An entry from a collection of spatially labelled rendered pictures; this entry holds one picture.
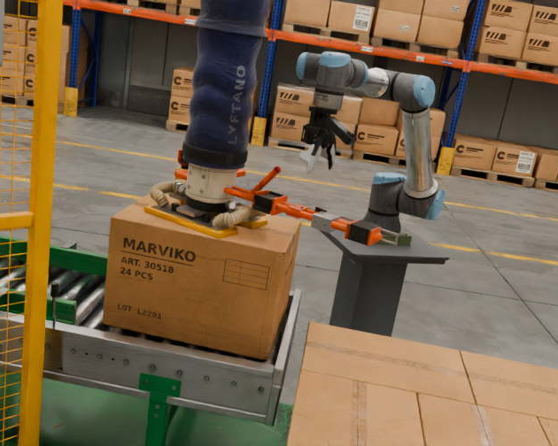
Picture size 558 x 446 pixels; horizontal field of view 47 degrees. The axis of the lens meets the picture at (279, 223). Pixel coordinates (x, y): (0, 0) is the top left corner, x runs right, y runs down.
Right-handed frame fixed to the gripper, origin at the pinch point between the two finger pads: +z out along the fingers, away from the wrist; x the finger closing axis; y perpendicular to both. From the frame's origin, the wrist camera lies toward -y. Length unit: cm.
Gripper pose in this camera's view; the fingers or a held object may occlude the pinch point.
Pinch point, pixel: (321, 172)
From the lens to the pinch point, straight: 206.7
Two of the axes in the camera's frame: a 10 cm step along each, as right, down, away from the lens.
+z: -1.6, 9.5, 2.6
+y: -8.4, -2.7, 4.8
